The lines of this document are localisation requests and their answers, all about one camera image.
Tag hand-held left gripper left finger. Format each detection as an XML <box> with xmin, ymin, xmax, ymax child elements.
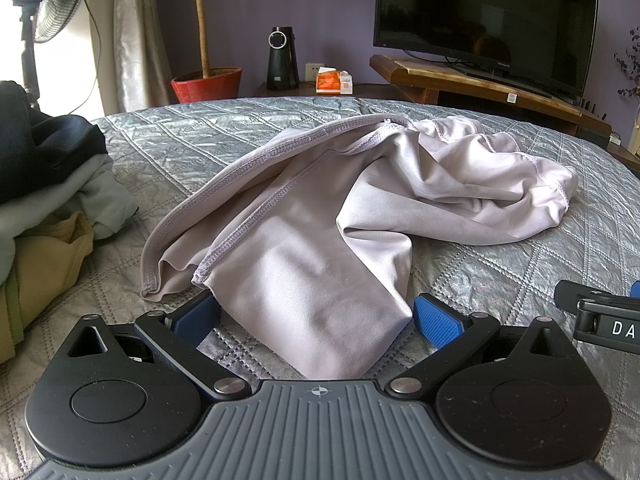
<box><xmin>65</xmin><ymin>288</ymin><xmax>253</xmax><ymax>403</ymax></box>

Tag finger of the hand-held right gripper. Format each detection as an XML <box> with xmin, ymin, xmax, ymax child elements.
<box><xmin>554</xmin><ymin>279</ymin><xmax>640</xmax><ymax>323</ymax></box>

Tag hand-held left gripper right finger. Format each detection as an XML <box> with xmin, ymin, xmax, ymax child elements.
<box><xmin>385</xmin><ymin>293</ymin><xmax>576</xmax><ymax>403</ymax></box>

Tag lavender garment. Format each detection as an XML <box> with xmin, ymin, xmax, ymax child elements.
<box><xmin>140</xmin><ymin>114</ymin><xmax>581</xmax><ymax>380</ymax></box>

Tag grey quilted bedspread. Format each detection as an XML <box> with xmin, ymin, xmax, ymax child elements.
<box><xmin>0</xmin><ymin>95</ymin><xmax>640</xmax><ymax>480</ymax></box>

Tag pale grey-green garment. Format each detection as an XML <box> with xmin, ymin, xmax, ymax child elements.
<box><xmin>0</xmin><ymin>152</ymin><xmax>139</xmax><ymax>282</ymax></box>

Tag khaki garment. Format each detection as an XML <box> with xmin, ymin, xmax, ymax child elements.
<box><xmin>0</xmin><ymin>210</ymin><xmax>97</xmax><ymax>364</ymax></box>

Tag navy jacket orange lining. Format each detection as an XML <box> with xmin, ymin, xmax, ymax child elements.
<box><xmin>0</xmin><ymin>80</ymin><xmax>109</xmax><ymax>207</ymax></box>

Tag dried purple flowers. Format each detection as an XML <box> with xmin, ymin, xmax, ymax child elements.
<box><xmin>612</xmin><ymin>27</ymin><xmax>640</xmax><ymax>99</ymax></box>

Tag wooden television stand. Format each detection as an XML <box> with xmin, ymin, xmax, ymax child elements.
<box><xmin>369</xmin><ymin>55</ymin><xmax>614</xmax><ymax>137</ymax></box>

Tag orange tissue box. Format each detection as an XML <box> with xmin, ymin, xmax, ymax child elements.
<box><xmin>316</xmin><ymin>66</ymin><xmax>354</xmax><ymax>95</ymax></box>

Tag black cylindrical speaker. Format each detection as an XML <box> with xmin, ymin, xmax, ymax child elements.
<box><xmin>267</xmin><ymin>26</ymin><xmax>301</xmax><ymax>91</ymax></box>

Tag beige curtain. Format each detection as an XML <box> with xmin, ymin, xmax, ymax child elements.
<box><xmin>112</xmin><ymin>0</ymin><xmax>174</xmax><ymax>112</ymax></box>

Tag green potted tree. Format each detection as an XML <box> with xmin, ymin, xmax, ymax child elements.
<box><xmin>142</xmin><ymin>0</ymin><xmax>261</xmax><ymax>79</ymax></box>

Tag black television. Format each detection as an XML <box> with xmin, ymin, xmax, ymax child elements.
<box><xmin>372</xmin><ymin>0</ymin><xmax>600</xmax><ymax>101</ymax></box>

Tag standing electric fan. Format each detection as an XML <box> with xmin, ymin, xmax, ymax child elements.
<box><xmin>0</xmin><ymin>0</ymin><xmax>108</xmax><ymax>121</ymax></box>

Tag black standing fan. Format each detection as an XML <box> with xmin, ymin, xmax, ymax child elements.
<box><xmin>32</xmin><ymin>0</ymin><xmax>94</xmax><ymax>44</ymax></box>

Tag black fan cable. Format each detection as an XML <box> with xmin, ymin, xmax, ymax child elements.
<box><xmin>82</xmin><ymin>0</ymin><xmax>100</xmax><ymax>121</ymax></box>

